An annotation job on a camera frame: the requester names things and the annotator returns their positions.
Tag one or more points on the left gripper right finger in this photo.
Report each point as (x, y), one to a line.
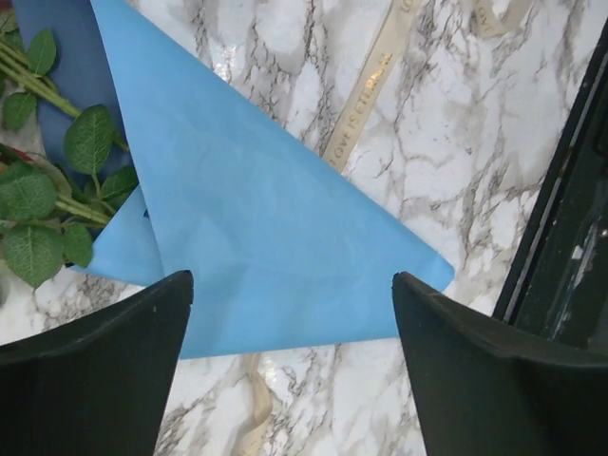
(482, 387)

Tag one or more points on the cream ribbon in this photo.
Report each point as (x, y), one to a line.
(388, 46)

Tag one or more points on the blue wrapping paper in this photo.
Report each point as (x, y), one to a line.
(285, 253)

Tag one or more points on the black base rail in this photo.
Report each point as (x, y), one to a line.
(557, 284)

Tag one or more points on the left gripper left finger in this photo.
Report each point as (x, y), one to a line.
(97, 385)

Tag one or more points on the pink flower stem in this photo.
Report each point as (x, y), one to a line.
(49, 214)

